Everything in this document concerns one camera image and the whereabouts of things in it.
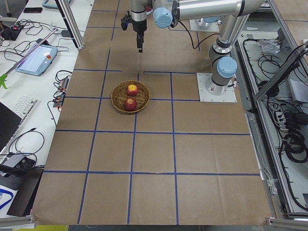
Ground blue teach pendant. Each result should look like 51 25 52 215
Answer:
15 45 58 76

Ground coiled black cables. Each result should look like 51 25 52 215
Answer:
279 131 308 164

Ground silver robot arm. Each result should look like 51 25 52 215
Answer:
121 0 263 95
195 16 221 31

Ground black laptop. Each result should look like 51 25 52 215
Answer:
0 103 21 151

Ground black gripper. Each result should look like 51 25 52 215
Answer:
132 11 147 52

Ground woven wicker basket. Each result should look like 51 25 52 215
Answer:
111 80 150 115

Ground black box on desk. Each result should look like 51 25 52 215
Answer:
1 28 20 41

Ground aluminium frame post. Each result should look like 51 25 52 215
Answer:
55 0 85 50

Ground crumpled white paper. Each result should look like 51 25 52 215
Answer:
257 39 280 54

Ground black smartphone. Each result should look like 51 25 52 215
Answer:
23 7 43 13

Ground grey usb hub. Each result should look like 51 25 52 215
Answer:
2 154 25 167

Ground red apple near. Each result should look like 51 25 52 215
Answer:
124 98 137 111

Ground black power adapter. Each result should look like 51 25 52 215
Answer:
61 30 72 38

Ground orange black adapter lower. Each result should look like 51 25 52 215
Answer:
53 94 65 109

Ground white keyboard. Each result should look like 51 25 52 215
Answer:
13 96 38 122

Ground orange black adapter upper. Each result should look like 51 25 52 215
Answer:
58 77 69 91

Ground red yellow apple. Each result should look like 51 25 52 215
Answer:
127 84 139 97

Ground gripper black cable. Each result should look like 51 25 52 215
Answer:
170 20 221 50

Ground green reacher grabber stick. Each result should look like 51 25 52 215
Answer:
0 28 58 89

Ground orange black adapter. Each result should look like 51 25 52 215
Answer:
53 94 65 109
58 77 69 91

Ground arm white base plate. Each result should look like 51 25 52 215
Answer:
189 18 219 33
196 73 237 103

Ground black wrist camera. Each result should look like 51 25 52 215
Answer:
121 15 132 31

